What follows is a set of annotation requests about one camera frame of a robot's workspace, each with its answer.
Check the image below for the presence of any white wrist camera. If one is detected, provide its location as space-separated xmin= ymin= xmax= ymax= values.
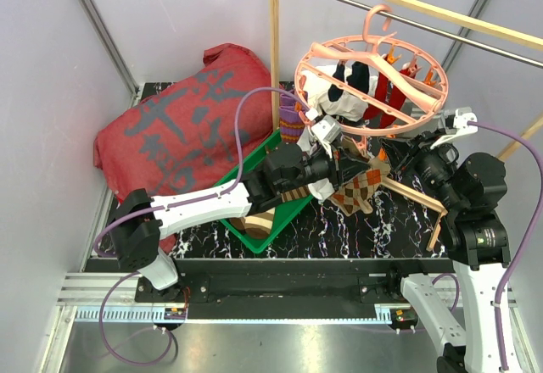
xmin=430 ymin=108 xmax=478 ymax=150
xmin=310 ymin=115 xmax=342 ymax=159

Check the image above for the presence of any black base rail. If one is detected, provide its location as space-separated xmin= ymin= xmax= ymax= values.
xmin=135 ymin=259 xmax=452 ymax=324

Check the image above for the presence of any white black-striped sock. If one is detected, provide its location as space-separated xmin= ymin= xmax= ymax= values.
xmin=307 ymin=178 xmax=335 ymax=203

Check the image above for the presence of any metal hanging rod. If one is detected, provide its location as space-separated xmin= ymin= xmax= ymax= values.
xmin=272 ymin=0 xmax=543 ymax=71

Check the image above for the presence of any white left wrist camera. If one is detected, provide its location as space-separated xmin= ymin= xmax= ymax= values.
xmin=310 ymin=115 xmax=342 ymax=159

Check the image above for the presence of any red printed cloth sack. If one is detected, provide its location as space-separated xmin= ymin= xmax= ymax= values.
xmin=92 ymin=42 xmax=281 ymax=255

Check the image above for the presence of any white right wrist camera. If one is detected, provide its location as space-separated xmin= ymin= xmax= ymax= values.
xmin=430 ymin=108 xmax=478 ymax=150

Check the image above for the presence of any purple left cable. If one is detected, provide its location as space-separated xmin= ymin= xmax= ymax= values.
xmin=92 ymin=87 xmax=317 ymax=368

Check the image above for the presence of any purple cable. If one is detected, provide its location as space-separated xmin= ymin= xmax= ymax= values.
xmin=466 ymin=120 xmax=543 ymax=370
xmin=92 ymin=87 xmax=317 ymax=368

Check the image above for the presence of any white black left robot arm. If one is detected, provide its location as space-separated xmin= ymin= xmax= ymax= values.
xmin=109 ymin=142 xmax=370 ymax=302

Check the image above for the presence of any pink round clip hanger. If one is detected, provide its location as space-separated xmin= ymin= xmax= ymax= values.
xmin=294 ymin=4 xmax=449 ymax=138

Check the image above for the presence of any green plastic tray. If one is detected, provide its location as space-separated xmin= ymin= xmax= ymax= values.
xmin=220 ymin=131 xmax=313 ymax=254

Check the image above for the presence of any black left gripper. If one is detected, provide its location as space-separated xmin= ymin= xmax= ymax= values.
xmin=278 ymin=140 xmax=370 ymax=194

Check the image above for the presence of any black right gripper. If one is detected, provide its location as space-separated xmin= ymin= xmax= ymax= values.
xmin=379 ymin=126 xmax=465 ymax=211

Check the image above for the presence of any wooden drying rack frame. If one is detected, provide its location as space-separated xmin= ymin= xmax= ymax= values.
xmin=266 ymin=0 xmax=543 ymax=252

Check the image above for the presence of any brown striped sock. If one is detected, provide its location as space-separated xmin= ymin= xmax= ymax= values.
xmin=228 ymin=186 xmax=310 ymax=240

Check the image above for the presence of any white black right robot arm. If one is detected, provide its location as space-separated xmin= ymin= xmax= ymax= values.
xmin=381 ymin=120 xmax=542 ymax=372

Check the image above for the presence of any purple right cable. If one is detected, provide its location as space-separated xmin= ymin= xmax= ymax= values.
xmin=466 ymin=120 xmax=543 ymax=370

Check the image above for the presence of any purple striped sock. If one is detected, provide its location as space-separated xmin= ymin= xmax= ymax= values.
xmin=279 ymin=94 xmax=305 ymax=143

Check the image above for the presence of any red christmas sock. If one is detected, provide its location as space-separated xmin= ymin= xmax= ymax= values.
xmin=362 ymin=60 xmax=420 ymax=129

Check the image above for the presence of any brown argyle sock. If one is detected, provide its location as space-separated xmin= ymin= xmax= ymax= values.
xmin=346 ymin=157 xmax=390 ymax=199
xmin=330 ymin=178 xmax=373 ymax=216

